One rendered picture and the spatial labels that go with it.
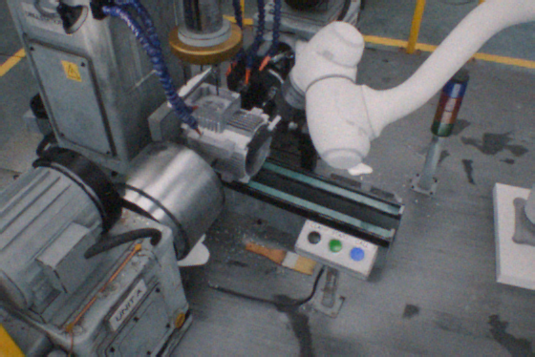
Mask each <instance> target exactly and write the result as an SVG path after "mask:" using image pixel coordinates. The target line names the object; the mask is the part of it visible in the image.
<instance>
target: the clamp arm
mask: <svg viewBox="0 0 535 357"><path fill-rule="evenodd" d="M283 64H284V65H285V80H286V78H287V76H288V74H289V73H290V69H292V68H293V67H294V66H295V52H289V53H288V54H287V55H286V56H285V59H284V63H283ZM285 80H284V81H285ZM291 122H292V123H291ZM293 124H294V122H293V117H290V118H289V119H288V120H287V121H286V122H285V123H283V132H285V133H289V132H290V130H292V126H290V125H293Z"/></svg>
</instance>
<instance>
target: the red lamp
mask: <svg viewBox="0 0 535 357"><path fill-rule="evenodd" d="M463 98H464V96H462V97H451V96H449V95H447V94H445V93H444V92H443V91H441V94H440V97H439V106H440V107H441V108H443V109H445V110H448V111H456V110H459V109H460V106H461V103H462V101H463Z"/></svg>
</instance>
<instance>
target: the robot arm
mask: <svg viewBox="0 0 535 357"><path fill-rule="evenodd" d="M533 21H535V0H486V1H485V2H483V3H482V4H480V5H478V6H477V7H476V8H475V9H474V10H472V11H471V12H470V14H469V15H466V16H465V17H464V18H463V19H462V20H461V21H460V24H459V25H458V26H457V27H455V28H454V29H453V30H452V31H451V32H450V35H449V36H448V37H447V38H446V39H444V40H443V41H442V42H441V44H440V45H439V47H438V48H437V49H436V50H435V51H434V53H433V54H431V55H430V56H429V57H428V58H427V59H426V60H425V61H426V62H425V63H424V64H423V65H422V66H421V67H420V68H419V69H418V70H417V71H416V72H415V73H414V74H413V75H412V76H411V77H410V78H409V79H408V80H407V81H406V82H404V83H403V84H401V85H399V86H398V87H396V88H393V89H392V90H390V89H389V90H384V91H377V90H373V89H371V88H369V87H367V86H366V85H355V78H356V72H357V66H356V65H357V64H358V63H359V59H360V57H361V54H362V52H363V48H364V39H363V37H362V35H361V33H360V32H359V31H357V30H356V29H355V28H354V27H352V26H351V25H349V24H347V23H343V22H333V23H331V24H328V25H327V26H325V27H324V28H323V29H321V30H320V32H319V33H318V34H317V35H316V36H314V38H313V39H312V40H311V41H310V42H309V43H308V44H307V45H306V46H305V48H304V49H303V50H302V51H301V52H300V54H299V56H298V57H297V60H296V63H295V66H294V67H293V68H292V69H290V73H289V74H288V76H287V78H286V80H285V81H284V83H282V86H281V90H280V91H279V92H278V94H277V95H276V97H275V103H276V105H277V107H276V108H274V110H273V111H272V114H271V115H270V117H269V118H268V119H267V120H268V121H267V123H266V125H265V126H263V127H262V130H261V129H260V130H259V131H256V132H255V133H254V134H255V136H254V138H253V139H252V140H251V141H250V142H249V144H248V145H247V146H246V147H247V148H248V149H249V150H250V151H251V152H252V153H254V154H256V152H257V151H258V150H259V149H260V148H261V147H262V146H263V144H264V143H265V142H266V141H267V140H268V138H269V137H272V136H273V135H274V132H275V131H276V129H277V128H280V127H281V125H282V124H283V123H285V122H286V121H287V120H288V119H289V118H290V117H298V116H300V115H301V114H303V113H304V112H305V111H306V116H307V122H308V127H309V131H310V137H311V140H312V143H313V145H314V147H315V149H316V151H317V152H318V154H319V156H320V157H321V158H322V159H323V160H324V161H325V162H327V163H328V164H329V165H330V166H332V167H334V168H340V169H347V168H352V167H354V166H356V165H357V164H358V163H360V162H362V161H363V159H365V157H366V156H367V155H368V153H369V151H370V147H371V145H370V143H371V142H372V140H373V139H375V138H376V137H378V136H379V134H380V132H381V130H382V129H383V128H384V127H385V126H386V125H387V124H389V123H391V122H392V123H393V122H395V121H397V120H399V119H400V118H402V117H404V116H406V115H408V114H410V113H412V112H413V111H415V110H417V109H418V107H420V106H421V105H422V104H424V103H425V102H426V101H428V100H430V99H431V98H432V97H433V96H434V95H435V93H436V92H437V91H438V90H439V89H440V88H441V87H442V86H443V85H444V84H445V83H446V82H448V80H449V79H450V78H451V77H452V76H453V75H454V74H455V73H456V72H457V71H458V70H459V69H460V67H461V66H463V65H464V63H465V62H466V61H467V60H468V59H469V58H470V56H471V55H472V54H473V53H474V52H476V51H477V50H478V49H479V48H480V46H481V45H482V44H483V43H484V42H485V41H486V40H488V39H489V38H490V37H491V36H493V35H494V34H495V33H497V32H498V31H500V30H503V29H505V28H508V27H509V26H512V25H515V24H518V23H526V22H533ZM512 203H513V205H514V208H515V221H514V234H513V236H512V238H511V240H512V241H514V242H515V243H517V244H527V245H530V246H534V247H535V182H534V184H533V186H532V188H531V192H530V194H529V195H528V198H527V199H524V198H521V197H516V198H514V200H513V201H512Z"/></svg>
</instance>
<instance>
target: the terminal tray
mask: <svg viewBox="0 0 535 357"><path fill-rule="evenodd" d="M203 85H205V87H204V86H203ZM216 88H217V87H216V86H212V85H209V84H206V83H202V84H201V85H200V87H199V88H198V89H197V90H196V91H195V92H194V93H192V94H191V95H190V96H189V97H188V98H187V99H186V100H185V101H184V103H185V104H186V105H187V106H191V107H194V106H198V108H197V109H196V110H194V113H193V114H191V115H193V116H194V118H195V119H196V121H197V122H198V125H199V128H201V126H202V127H203V129H204V128H206V130H207V131H208V130H210V132H213V131H214V133H215V134H216V133H217V132H218V133H219V135H220V134H223V133H224V131H225V124H226V122H227V121H228V119H229V118H230V117H231V116H232V115H233V114H234V113H235V111H237V110H239V109H241V106H242V102H241V95H240V94H237V93H234V92H231V91H228V90H225V89H222V88H219V87H218V88H219V95H218V96H217V92H216ZM233 95H236V96H233ZM188 99H191V101H188ZM219 109H222V110H221V111H218V110H219Z"/></svg>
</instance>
